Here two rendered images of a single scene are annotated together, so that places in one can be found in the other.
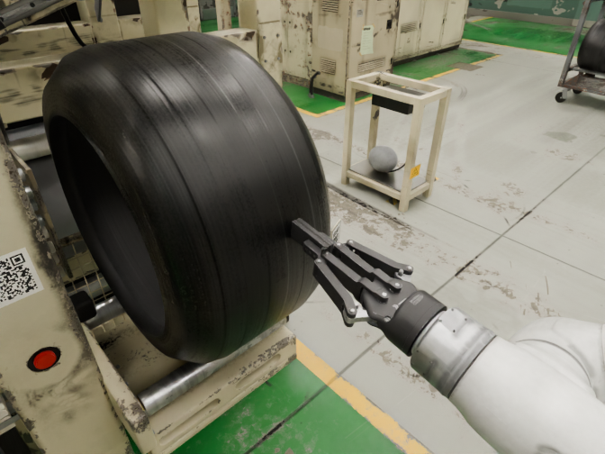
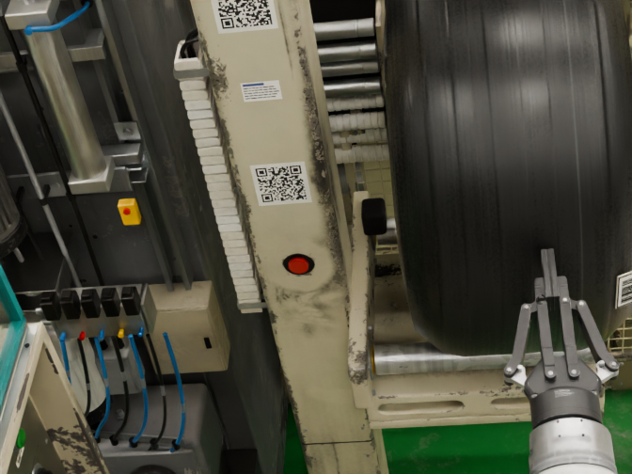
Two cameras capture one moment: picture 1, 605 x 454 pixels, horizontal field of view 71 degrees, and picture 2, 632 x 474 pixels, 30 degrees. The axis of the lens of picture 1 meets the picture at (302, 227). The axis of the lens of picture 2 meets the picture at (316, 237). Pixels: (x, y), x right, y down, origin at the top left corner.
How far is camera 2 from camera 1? 0.96 m
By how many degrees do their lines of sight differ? 42
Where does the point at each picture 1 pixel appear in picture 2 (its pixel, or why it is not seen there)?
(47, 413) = (289, 316)
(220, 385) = (468, 388)
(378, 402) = not seen: outside the picture
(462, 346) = (553, 450)
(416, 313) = (550, 403)
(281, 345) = not seen: hidden behind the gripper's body
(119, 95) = (412, 55)
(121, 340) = not seen: hidden behind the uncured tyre
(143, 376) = (411, 332)
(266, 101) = (569, 100)
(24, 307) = (292, 212)
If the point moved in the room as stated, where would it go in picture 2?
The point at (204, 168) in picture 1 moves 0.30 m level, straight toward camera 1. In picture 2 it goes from (454, 164) to (323, 339)
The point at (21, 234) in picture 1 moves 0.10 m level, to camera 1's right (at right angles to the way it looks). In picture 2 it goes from (303, 150) to (356, 180)
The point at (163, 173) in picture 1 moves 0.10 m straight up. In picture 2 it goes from (415, 153) to (408, 86)
